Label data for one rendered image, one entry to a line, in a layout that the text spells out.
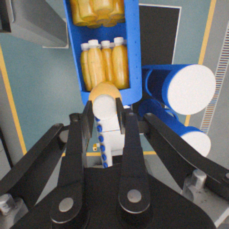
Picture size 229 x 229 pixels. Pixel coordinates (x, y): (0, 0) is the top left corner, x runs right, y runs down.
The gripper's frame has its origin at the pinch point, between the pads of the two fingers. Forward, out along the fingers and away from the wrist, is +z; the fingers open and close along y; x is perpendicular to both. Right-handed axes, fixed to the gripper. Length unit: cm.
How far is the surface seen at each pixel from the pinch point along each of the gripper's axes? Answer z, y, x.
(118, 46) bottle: 40.2, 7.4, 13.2
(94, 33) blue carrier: 57, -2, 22
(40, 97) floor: 153, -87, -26
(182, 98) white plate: 49, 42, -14
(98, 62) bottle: 38.4, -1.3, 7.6
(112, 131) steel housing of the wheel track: 60, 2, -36
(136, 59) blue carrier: 34.4, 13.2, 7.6
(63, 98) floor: 153, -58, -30
